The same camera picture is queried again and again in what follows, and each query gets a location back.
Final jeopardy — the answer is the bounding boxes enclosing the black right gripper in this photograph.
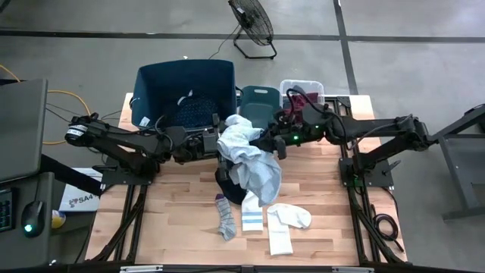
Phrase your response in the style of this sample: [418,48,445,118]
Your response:
[250,108,291,161]

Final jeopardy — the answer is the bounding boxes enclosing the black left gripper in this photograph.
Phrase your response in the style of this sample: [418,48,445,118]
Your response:
[200,112,231,184]

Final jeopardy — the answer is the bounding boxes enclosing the light blue patterned shirt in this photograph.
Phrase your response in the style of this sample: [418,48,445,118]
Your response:
[216,113,283,208]

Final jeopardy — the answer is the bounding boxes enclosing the black cloth with striped band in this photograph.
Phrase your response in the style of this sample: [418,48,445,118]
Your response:
[214,166,247,206]

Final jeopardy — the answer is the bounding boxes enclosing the grey striped sock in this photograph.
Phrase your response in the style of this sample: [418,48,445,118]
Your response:
[214,193,238,242]

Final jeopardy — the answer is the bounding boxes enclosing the white sock with blue stripes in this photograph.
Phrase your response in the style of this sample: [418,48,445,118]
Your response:
[241,190,264,233]

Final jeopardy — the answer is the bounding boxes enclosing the navy white-dotted cloth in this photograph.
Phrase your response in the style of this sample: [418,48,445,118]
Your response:
[166,93,221,130]

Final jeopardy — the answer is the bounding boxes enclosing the maroon cloth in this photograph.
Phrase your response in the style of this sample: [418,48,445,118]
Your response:
[289,92,323,115]

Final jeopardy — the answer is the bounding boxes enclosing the small teal plastic bin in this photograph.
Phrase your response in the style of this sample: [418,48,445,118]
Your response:
[238,85,282,130]

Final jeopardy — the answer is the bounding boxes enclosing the clear plastic bin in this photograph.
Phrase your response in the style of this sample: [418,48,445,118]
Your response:
[279,78,326,115]

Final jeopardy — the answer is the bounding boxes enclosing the navy fabric bin white stripes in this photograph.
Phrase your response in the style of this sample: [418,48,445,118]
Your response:
[130,58,238,132]

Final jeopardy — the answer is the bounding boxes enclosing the black floor fan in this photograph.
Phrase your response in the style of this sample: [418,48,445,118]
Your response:
[227,0,278,61]

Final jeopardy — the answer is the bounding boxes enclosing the white printed cardboard box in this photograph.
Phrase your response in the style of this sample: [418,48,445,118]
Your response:
[58,168,103,213]

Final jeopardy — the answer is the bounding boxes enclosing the black diagonal desk bar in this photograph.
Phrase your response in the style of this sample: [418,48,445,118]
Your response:
[39,153,103,197]

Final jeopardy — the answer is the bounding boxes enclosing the yellow and blue ball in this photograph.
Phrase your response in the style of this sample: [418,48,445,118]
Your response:
[51,209,67,230]

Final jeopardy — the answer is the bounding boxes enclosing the black computer mouse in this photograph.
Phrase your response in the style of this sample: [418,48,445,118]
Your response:
[20,200,45,239]

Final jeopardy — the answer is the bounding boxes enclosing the dark grey desk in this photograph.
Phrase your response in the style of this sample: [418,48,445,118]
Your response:
[0,172,54,270]

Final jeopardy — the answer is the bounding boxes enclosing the grey laptop lid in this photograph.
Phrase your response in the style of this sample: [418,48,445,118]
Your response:
[0,78,49,183]

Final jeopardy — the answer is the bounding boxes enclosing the black keyboard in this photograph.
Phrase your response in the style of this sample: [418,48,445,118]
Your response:
[0,187,17,233]

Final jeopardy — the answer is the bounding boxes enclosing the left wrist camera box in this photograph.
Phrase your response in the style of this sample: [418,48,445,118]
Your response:
[202,128,220,152]

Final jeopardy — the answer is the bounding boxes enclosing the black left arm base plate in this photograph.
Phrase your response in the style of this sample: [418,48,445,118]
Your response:
[92,165,158,187]

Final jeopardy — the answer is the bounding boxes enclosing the black aluminium table frame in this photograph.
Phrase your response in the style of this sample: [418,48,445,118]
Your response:
[75,94,410,273]

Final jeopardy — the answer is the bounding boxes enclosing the black fan cable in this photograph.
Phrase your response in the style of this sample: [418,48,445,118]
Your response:
[208,24,242,61]

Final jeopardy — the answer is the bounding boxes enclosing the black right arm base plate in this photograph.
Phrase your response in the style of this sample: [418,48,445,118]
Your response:
[339,157,402,189]

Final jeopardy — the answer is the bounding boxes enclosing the coiled black cable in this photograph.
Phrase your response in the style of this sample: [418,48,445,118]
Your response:
[369,204,405,253]

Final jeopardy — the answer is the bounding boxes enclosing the yellow cable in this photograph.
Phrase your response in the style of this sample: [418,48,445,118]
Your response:
[0,64,93,146]

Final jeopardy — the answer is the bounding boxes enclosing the grey metal desk frame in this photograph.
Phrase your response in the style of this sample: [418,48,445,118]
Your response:
[427,102,485,223]

